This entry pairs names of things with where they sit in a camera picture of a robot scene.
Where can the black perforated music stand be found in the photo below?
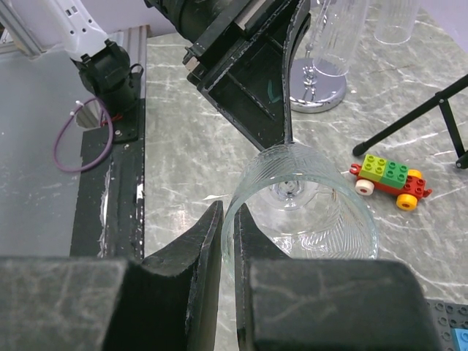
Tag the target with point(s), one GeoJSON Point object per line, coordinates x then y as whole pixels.
{"type": "Point", "coordinates": [441, 100]}

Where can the grey lego baseplate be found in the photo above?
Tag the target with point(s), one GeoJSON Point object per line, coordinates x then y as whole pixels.
{"type": "Point", "coordinates": [447, 316]}

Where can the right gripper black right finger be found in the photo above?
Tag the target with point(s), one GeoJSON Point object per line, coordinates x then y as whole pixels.
{"type": "Point", "coordinates": [294, 304]}

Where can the colourful lego toy car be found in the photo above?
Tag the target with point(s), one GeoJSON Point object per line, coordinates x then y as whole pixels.
{"type": "Point", "coordinates": [375, 173]}

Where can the blue lego brick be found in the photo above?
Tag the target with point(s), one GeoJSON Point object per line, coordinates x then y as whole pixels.
{"type": "Point", "coordinates": [460, 339]}

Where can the clear wine glass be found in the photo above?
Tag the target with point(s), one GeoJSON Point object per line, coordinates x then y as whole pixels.
{"type": "Point", "coordinates": [396, 21]}

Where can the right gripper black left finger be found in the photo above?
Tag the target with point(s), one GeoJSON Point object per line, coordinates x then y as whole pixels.
{"type": "Point", "coordinates": [168, 301]}

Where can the chrome wine glass rack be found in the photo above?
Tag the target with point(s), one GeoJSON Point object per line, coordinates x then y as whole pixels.
{"type": "Point", "coordinates": [310, 90]}

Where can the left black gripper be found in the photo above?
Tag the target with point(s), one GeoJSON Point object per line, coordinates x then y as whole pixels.
{"type": "Point", "coordinates": [240, 59]}

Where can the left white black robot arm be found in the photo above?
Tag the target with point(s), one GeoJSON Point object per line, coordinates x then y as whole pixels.
{"type": "Point", "coordinates": [103, 65]}

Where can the clear flute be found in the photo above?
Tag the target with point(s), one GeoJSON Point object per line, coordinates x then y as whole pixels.
{"type": "Point", "coordinates": [336, 36]}

